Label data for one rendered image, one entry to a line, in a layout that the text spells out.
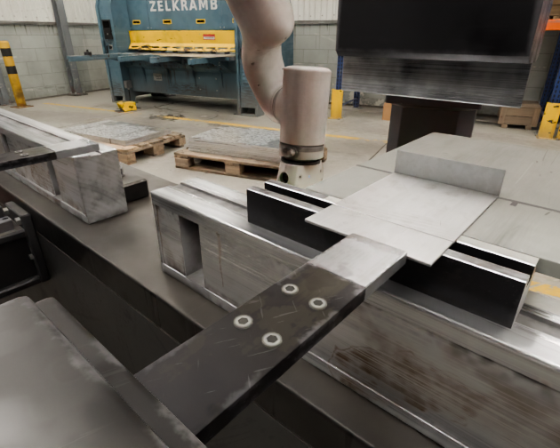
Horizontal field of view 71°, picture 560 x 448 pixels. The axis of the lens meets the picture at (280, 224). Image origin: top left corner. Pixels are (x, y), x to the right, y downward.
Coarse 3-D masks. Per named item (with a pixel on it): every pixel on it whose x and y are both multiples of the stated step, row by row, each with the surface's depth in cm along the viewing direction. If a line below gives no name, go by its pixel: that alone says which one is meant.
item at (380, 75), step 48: (384, 0) 20; (432, 0) 19; (480, 0) 17; (528, 0) 16; (336, 48) 23; (384, 48) 21; (432, 48) 19; (480, 48) 18; (528, 48) 17; (432, 96) 21; (480, 96) 19
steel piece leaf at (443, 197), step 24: (408, 168) 33; (432, 168) 32; (456, 168) 31; (480, 168) 30; (360, 192) 30; (384, 192) 30; (408, 192) 30; (432, 192) 30; (456, 192) 30; (480, 192) 30; (384, 216) 26; (408, 216) 26; (432, 216) 26; (456, 216) 26; (456, 240) 23
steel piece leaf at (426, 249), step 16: (336, 208) 27; (320, 224) 25; (336, 224) 25; (352, 224) 25; (368, 224) 25; (384, 224) 25; (384, 240) 23; (400, 240) 23; (416, 240) 23; (432, 240) 23; (416, 256) 21; (432, 256) 21
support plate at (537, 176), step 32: (384, 160) 38; (480, 160) 38; (512, 160) 38; (544, 160) 38; (320, 192) 31; (352, 192) 30; (512, 192) 30; (544, 192) 30; (480, 224) 25; (512, 224) 25; (544, 224) 25; (544, 256) 22
